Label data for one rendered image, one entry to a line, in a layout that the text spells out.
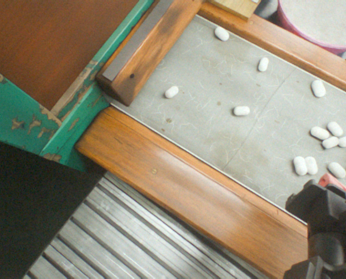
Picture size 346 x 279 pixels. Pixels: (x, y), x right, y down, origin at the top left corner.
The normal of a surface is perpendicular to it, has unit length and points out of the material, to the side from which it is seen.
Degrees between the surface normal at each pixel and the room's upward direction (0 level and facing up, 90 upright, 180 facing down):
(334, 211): 40
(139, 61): 67
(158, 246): 0
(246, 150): 0
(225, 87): 0
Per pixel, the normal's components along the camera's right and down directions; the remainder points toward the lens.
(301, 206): -0.42, 0.46
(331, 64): 0.00, -0.25
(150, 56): 0.78, 0.37
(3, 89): 0.84, 0.52
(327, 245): -0.44, -0.86
